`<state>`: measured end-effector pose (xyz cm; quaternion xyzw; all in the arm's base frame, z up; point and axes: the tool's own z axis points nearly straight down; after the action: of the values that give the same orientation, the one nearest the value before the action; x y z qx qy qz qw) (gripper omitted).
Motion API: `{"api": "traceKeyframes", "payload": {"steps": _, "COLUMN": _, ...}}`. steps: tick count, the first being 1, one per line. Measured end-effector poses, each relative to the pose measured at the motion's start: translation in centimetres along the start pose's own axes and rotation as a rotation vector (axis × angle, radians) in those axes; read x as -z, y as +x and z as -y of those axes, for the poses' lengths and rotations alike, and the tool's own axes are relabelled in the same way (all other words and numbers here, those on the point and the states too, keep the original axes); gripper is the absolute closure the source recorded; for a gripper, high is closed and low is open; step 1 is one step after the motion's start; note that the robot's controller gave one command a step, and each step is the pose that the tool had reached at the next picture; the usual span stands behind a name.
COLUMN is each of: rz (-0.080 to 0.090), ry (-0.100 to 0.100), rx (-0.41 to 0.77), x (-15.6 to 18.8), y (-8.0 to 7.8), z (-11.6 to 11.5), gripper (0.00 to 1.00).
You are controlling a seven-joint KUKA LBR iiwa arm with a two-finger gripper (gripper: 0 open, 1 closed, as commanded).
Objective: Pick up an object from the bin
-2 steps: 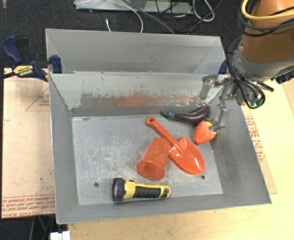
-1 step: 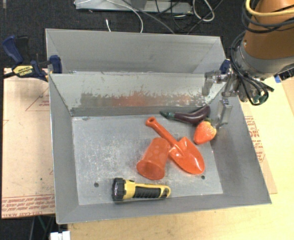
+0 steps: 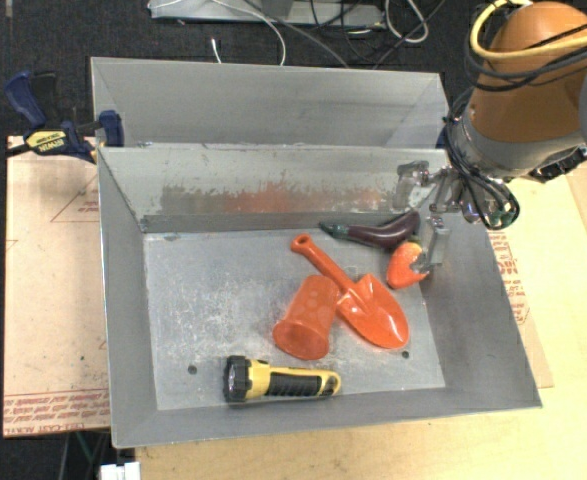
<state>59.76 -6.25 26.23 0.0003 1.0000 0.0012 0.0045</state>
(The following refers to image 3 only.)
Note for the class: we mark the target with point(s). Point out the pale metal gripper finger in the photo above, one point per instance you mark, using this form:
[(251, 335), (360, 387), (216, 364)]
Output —
[(437, 243), (409, 180)]

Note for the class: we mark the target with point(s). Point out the red toy strawberry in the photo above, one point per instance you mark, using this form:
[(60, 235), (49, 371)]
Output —
[(402, 268)]

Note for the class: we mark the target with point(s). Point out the purple toy eggplant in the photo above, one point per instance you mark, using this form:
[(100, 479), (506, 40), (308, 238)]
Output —
[(380, 233)]

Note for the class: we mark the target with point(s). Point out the orange toy shovel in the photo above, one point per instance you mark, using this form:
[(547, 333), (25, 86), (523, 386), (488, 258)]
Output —
[(373, 313)]

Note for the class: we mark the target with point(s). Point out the orange plastic cup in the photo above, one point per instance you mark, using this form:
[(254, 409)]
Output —
[(305, 323)]

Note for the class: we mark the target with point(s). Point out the yellow and black flashlight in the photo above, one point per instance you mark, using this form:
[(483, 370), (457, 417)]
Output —
[(283, 380)]

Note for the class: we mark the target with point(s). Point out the grey metal bin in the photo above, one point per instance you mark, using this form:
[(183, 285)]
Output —
[(213, 293)]

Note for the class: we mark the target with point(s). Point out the brown cardboard board red print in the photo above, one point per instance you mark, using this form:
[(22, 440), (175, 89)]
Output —
[(48, 293)]

